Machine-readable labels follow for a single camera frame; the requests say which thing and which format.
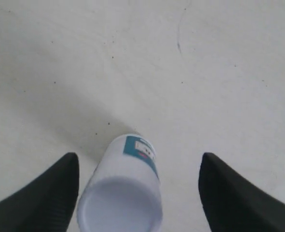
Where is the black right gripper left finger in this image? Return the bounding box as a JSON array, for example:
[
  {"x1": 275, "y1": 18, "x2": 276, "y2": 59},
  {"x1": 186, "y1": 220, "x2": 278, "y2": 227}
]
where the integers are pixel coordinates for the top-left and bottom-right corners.
[{"x1": 0, "y1": 152, "x2": 80, "y2": 232}]

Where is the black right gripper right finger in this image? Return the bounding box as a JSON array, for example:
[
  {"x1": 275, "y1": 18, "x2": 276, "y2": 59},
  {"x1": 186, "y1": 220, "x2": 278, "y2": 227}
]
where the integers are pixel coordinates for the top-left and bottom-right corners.
[{"x1": 199, "y1": 153, "x2": 285, "y2": 232}]

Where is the white bottle teal label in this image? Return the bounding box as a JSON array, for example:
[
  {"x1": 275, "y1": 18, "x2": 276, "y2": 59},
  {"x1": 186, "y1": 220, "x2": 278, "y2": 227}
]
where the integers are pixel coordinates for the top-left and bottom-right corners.
[{"x1": 77, "y1": 134, "x2": 163, "y2": 232}]

